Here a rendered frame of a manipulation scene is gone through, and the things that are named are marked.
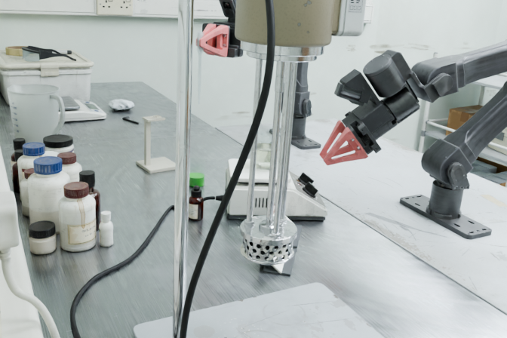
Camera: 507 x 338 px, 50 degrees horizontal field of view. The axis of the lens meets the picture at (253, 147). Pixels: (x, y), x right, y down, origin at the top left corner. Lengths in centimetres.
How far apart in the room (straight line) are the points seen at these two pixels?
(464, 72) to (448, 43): 236
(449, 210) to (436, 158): 12
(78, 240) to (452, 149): 72
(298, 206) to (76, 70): 115
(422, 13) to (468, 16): 37
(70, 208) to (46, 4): 147
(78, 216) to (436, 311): 58
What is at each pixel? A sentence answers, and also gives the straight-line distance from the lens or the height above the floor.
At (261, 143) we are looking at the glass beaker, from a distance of 107.
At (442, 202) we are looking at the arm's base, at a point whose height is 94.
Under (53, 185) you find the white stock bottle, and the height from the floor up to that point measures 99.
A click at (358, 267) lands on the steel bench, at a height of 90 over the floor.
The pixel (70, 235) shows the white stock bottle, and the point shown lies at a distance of 95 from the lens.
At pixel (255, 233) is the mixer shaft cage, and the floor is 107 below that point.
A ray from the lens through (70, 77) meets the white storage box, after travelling 201.
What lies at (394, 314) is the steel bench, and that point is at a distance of 85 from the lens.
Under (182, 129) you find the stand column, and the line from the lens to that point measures 55.
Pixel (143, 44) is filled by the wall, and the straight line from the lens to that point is 245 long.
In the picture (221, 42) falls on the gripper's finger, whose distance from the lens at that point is 120.
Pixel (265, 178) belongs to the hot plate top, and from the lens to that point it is 105.
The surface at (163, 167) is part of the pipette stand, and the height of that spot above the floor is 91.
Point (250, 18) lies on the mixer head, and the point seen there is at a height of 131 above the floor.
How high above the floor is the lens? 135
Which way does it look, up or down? 17 degrees down
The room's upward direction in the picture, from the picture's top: 4 degrees clockwise
